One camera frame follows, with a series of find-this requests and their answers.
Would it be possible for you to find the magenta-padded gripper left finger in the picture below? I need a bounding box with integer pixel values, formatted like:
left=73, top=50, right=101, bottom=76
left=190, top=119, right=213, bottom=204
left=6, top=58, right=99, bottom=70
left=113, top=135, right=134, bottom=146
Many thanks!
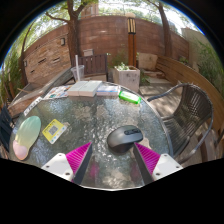
left=40, top=142, right=93, bottom=185

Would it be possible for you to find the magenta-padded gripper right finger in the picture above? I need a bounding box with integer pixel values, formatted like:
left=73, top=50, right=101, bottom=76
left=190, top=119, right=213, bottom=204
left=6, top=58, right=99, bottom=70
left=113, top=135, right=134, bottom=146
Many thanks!
left=132, top=142, right=184, bottom=186

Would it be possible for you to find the dark grey computer mouse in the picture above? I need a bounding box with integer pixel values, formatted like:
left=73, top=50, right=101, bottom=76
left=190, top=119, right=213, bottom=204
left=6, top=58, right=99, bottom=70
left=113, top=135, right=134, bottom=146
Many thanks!
left=106, top=124, right=144, bottom=154

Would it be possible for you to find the pastel green pink mouse pad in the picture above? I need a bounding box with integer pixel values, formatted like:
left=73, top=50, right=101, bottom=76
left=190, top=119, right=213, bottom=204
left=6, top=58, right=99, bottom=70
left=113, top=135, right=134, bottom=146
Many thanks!
left=12, top=115, right=42, bottom=161

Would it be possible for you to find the yellow square code card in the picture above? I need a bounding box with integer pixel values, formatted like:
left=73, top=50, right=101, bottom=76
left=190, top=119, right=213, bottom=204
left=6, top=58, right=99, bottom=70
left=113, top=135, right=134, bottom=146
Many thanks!
left=41, top=118, right=68, bottom=145

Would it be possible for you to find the dark wicker armchair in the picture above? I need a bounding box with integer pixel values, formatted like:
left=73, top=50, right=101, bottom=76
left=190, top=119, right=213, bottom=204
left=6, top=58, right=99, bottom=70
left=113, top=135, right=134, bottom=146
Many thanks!
left=146, top=83, right=214, bottom=165

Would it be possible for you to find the green wipes packet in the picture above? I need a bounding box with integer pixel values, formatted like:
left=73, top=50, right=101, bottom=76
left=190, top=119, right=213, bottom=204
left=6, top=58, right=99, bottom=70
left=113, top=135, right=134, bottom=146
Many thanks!
left=118, top=90, right=143, bottom=105

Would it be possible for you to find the white number plate sign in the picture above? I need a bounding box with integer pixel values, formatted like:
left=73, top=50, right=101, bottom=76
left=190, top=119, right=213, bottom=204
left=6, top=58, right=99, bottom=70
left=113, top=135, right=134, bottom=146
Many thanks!
left=23, top=96, right=44, bottom=117

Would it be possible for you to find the white flat box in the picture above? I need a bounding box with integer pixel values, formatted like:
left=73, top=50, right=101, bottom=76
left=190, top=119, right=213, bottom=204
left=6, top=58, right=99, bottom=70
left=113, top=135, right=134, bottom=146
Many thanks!
left=78, top=80, right=103, bottom=98
left=67, top=80, right=89, bottom=97

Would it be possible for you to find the raised stone garden bed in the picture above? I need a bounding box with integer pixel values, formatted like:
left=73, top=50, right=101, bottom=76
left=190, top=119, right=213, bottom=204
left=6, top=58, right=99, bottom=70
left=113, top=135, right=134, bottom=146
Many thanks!
left=8, top=68, right=76, bottom=118

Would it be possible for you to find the concrete planter with plant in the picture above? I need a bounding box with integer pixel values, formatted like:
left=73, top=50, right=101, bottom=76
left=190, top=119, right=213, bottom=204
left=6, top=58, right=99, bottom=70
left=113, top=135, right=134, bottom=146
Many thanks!
left=112, top=62, right=141, bottom=93

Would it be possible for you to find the clear plastic cup with straw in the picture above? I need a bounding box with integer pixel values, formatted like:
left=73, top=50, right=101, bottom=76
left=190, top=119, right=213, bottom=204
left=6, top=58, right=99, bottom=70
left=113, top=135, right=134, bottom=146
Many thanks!
left=70, top=54, right=86, bottom=83

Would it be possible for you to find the curved wooden bench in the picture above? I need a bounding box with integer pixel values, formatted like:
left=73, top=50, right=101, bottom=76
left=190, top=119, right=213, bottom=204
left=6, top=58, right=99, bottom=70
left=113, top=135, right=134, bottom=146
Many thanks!
left=154, top=55, right=224, bottom=148

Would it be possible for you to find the dark wooden slatted chair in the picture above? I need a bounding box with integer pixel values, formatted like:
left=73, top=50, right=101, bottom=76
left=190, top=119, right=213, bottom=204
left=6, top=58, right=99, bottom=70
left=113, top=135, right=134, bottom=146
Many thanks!
left=71, top=53, right=109, bottom=81

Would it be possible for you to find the beige stone block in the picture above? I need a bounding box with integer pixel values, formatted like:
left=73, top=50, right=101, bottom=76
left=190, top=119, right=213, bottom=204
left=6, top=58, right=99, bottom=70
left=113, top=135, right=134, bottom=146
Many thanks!
left=138, top=52, right=159, bottom=71

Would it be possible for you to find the forked tree trunk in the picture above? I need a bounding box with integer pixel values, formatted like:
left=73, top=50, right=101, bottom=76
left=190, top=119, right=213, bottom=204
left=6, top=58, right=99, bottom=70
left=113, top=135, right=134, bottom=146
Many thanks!
left=44, top=0, right=98, bottom=68

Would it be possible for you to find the slim tree trunk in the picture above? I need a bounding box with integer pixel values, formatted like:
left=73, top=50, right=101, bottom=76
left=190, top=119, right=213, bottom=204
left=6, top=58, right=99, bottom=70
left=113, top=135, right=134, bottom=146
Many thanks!
left=146, top=0, right=174, bottom=58

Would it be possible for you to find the grey wall utility box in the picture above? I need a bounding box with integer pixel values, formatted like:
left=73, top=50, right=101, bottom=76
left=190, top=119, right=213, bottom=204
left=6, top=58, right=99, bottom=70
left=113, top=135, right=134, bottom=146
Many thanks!
left=82, top=48, right=95, bottom=57

